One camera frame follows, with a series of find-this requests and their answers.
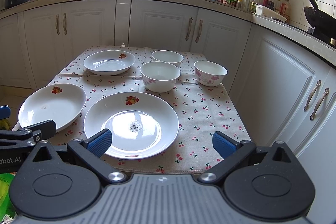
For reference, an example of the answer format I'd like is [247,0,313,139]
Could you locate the black wok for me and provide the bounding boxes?
[303,0,335,45]

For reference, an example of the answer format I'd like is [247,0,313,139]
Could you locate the clear oil bottle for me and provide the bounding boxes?
[241,0,251,12]

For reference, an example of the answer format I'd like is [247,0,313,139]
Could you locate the white rectangular container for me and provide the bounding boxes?
[255,5,287,23]

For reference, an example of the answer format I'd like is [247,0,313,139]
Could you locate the green box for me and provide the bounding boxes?
[0,173,15,222]

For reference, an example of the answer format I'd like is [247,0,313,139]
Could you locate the cherry print tablecloth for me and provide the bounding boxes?
[49,46,249,174]

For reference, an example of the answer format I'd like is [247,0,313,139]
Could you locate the white bowl pink flowers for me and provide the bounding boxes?
[194,60,228,87]
[140,61,181,93]

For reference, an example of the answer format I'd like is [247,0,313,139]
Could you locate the white plate with stain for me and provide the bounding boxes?
[84,92,179,160]

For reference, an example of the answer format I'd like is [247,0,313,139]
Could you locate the white plate fruit decal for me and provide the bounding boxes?
[84,50,135,76]
[18,84,87,132]

